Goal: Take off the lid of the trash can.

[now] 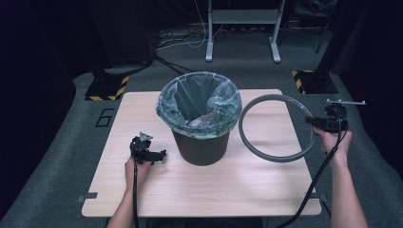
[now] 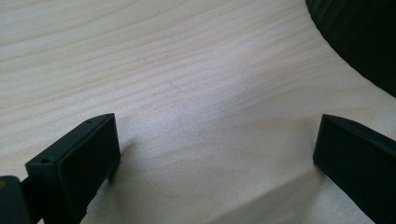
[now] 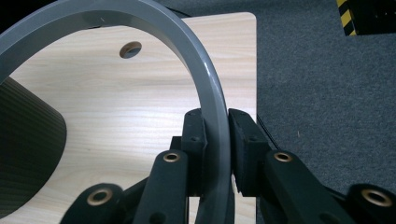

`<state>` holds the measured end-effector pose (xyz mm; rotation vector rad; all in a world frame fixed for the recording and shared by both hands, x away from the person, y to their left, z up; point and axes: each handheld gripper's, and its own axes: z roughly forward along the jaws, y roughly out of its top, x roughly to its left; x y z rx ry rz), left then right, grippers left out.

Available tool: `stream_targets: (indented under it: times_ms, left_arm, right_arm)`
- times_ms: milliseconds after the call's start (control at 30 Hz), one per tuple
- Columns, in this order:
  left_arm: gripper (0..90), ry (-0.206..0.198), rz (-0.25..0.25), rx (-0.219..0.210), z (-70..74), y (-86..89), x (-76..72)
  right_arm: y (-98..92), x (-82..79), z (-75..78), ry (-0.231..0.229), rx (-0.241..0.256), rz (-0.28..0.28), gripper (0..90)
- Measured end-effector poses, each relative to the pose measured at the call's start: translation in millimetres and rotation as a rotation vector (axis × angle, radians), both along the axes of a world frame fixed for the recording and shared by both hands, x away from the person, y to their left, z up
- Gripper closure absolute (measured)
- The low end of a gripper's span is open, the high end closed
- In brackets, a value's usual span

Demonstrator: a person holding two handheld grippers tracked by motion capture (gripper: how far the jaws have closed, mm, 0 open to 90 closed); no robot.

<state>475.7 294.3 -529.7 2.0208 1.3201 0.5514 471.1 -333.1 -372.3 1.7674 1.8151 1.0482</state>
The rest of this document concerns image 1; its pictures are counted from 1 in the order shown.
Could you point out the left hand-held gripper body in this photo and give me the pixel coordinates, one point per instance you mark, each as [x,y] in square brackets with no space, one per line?
[142,148]

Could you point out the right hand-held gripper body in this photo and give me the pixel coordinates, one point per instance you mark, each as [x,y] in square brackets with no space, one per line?
[334,122]

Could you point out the dark brown ribbed trash bin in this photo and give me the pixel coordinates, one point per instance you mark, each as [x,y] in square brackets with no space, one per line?
[201,147]

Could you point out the person's right hand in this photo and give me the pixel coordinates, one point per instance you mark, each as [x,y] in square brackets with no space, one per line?
[332,142]

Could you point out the person's left hand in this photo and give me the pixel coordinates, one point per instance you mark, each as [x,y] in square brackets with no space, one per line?
[141,172]

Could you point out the black yellow striped stand base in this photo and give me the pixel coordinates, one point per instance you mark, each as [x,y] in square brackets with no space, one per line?
[106,88]
[313,82]

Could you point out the crumpled paper waste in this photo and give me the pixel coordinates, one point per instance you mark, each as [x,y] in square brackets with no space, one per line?
[202,119]

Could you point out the translucent plastic trash bag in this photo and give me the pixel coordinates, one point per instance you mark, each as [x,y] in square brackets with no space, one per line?
[196,95]

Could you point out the grey tape strip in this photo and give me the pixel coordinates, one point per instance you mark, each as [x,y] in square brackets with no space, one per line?
[88,196]

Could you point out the white metal desk frame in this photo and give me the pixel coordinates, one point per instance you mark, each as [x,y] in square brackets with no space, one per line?
[242,15]

